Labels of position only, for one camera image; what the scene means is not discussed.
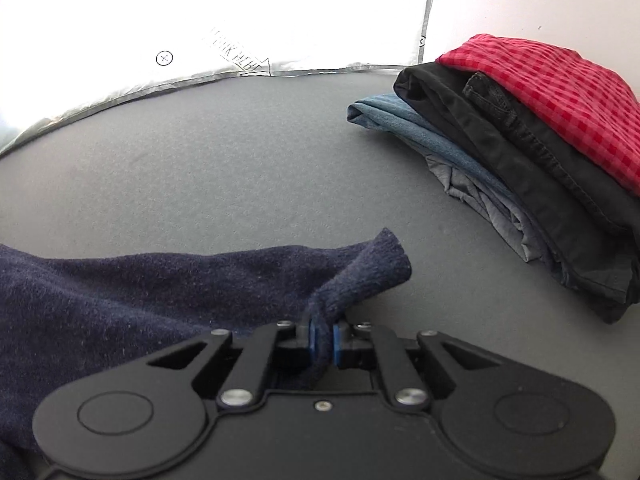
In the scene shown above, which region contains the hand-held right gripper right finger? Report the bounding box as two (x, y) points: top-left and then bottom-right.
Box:
(330, 320), (496, 407)

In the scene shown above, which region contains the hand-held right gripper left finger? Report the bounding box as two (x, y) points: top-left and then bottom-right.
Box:
(145, 320), (321, 408)

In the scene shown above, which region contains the navy knit sweater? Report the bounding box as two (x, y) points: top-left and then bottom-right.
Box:
(0, 227), (413, 461)

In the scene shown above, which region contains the grey garment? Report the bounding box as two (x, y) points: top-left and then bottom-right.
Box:
(425, 152), (568, 281)

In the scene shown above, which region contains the blue denim garment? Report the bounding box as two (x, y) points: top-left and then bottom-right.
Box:
(347, 92), (566, 271)

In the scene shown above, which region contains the black garment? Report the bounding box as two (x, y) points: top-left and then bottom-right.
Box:
(393, 61), (640, 324)

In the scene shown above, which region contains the red checked shirt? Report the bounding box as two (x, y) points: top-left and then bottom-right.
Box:
(436, 34), (640, 197)

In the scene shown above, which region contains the white printed sheet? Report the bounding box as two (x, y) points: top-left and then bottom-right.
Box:
(0, 0), (446, 157)

